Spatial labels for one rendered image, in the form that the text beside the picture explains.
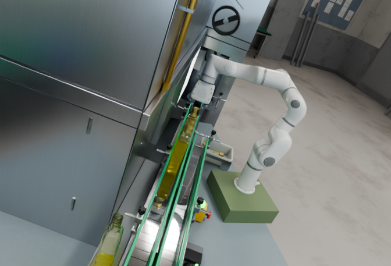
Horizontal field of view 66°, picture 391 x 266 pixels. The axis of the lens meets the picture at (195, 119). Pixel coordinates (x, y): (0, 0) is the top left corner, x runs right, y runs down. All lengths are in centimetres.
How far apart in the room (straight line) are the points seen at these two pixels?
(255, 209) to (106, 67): 109
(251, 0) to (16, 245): 204
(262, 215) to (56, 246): 98
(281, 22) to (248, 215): 789
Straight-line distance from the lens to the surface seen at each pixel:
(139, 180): 145
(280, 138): 150
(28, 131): 114
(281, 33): 927
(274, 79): 147
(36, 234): 137
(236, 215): 162
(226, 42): 246
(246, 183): 170
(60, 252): 133
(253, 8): 242
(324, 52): 1093
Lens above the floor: 184
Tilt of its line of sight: 27 degrees down
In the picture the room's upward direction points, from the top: 22 degrees clockwise
